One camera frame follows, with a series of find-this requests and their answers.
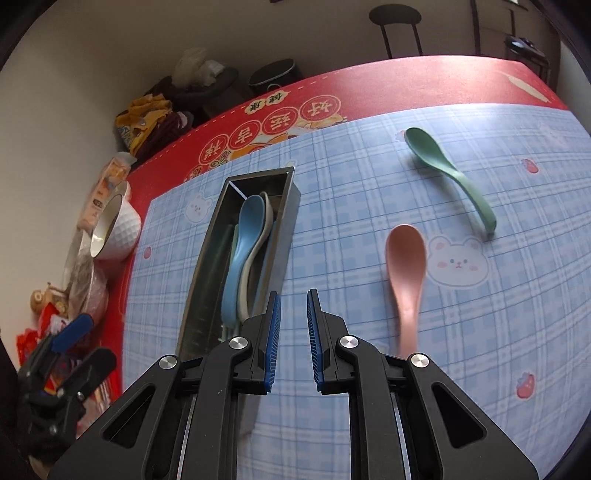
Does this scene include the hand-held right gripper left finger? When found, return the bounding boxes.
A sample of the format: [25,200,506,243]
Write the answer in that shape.
[46,291,282,480]

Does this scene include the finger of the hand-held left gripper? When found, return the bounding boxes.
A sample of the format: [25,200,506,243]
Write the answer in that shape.
[18,314,97,371]
[58,348,117,401]

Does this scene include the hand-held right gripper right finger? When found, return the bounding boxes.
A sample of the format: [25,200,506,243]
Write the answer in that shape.
[306,288,541,480]

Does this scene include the stainless steel utensil box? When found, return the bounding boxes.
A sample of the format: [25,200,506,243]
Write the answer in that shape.
[175,165,302,361]

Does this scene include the pink plastic spoon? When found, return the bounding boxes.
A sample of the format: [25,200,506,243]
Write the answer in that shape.
[385,224,428,360]

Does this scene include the blue plastic spoon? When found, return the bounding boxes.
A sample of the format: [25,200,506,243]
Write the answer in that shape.
[222,195,266,326]

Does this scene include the beige plastic spoon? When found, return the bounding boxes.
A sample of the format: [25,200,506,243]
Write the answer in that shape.
[235,191,274,319]

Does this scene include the green plastic spoon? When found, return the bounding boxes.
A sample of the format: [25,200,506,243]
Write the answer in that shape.
[404,127,498,238]

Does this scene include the wooden toy figure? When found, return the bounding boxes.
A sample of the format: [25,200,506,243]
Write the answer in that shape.
[30,282,70,319]

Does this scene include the red packaging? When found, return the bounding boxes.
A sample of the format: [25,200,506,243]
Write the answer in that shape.
[16,314,61,370]

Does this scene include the large plastic-wrapped bowl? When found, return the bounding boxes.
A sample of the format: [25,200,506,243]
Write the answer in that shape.
[69,249,109,324]

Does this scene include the white textured soup bowl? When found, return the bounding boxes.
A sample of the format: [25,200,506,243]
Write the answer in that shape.
[89,194,141,261]

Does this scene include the blue plaid table mat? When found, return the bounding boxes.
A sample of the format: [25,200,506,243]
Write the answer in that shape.
[122,102,591,480]

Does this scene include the tissue pack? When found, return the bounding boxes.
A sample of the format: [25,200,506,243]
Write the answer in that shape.
[76,154,137,232]

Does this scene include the maroon clothes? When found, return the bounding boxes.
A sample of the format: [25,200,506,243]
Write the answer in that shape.
[139,111,195,158]

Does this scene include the yellow jacket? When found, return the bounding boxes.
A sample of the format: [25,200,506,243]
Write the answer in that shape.
[115,93,174,155]

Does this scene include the clear plastic bag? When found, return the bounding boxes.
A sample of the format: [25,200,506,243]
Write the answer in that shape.
[173,47,225,86]

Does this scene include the black round-seat chair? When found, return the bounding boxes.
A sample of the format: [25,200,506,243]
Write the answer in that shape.
[368,4,423,58]

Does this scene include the black device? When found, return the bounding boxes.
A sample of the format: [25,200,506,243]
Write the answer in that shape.
[504,34,550,70]

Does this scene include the green utensil handle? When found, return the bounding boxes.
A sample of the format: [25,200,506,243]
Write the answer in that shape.
[210,224,241,324]

